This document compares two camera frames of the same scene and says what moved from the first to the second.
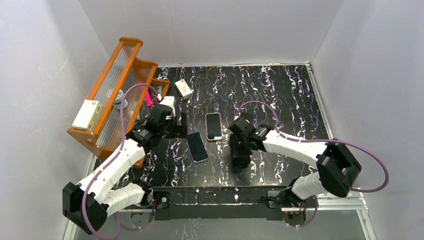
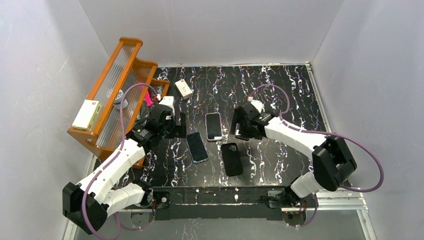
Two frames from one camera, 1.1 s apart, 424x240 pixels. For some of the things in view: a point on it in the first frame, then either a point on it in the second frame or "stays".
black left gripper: (180, 131) stays
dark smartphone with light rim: (213, 126) stays
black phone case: (241, 155) -> (232, 159)
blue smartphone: (196, 147) stays
